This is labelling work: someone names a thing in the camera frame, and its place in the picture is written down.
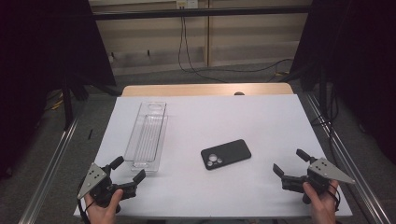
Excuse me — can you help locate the black curtain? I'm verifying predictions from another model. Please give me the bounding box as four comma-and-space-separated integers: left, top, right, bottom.
289, 0, 396, 166
0, 0, 118, 181

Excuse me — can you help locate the black hanging cable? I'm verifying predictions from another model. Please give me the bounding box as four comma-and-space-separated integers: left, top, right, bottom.
177, 16, 231, 84

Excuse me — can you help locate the metal floor rail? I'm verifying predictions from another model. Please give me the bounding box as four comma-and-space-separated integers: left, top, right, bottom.
304, 92, 394, 224
18, 115, 81, 224

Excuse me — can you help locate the black horizontal bar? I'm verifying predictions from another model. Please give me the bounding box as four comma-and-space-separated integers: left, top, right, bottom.
92, 5, 313, 21

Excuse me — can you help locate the white wall socket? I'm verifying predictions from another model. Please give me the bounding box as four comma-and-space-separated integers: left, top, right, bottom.
175, 0, 200, 10

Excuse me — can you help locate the clear plastic tray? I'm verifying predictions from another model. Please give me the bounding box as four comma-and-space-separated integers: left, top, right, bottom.
123, 101, 169, 174

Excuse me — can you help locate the bundle of black cables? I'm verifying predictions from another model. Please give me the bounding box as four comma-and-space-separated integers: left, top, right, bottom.
310, 83, 341, 138

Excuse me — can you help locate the wooden table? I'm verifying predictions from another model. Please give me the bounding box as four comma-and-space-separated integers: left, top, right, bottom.
120, 82, 295, 98

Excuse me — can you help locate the black floor cable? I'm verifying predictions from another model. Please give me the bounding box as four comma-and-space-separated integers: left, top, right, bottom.
191, 58, 295, 77

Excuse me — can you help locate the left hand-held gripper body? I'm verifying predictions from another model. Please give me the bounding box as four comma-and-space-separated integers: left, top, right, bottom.
77, 161, 138, 209

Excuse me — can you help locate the person's right hand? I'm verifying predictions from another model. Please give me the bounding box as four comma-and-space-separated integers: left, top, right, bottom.
302, 179, 341, 224

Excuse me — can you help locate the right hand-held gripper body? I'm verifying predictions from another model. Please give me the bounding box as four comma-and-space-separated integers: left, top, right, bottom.
281, 157, 357, 205

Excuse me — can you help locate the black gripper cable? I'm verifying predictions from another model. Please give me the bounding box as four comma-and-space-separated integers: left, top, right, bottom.
77, 186, 95, 224
326, 182, 342, 213

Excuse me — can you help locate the black phone case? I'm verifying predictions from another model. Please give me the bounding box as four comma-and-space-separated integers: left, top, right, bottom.
200, 138, 252, 171

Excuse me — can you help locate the person's left hand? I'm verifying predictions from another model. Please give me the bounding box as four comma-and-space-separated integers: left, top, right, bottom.
83, 188, 125, 224

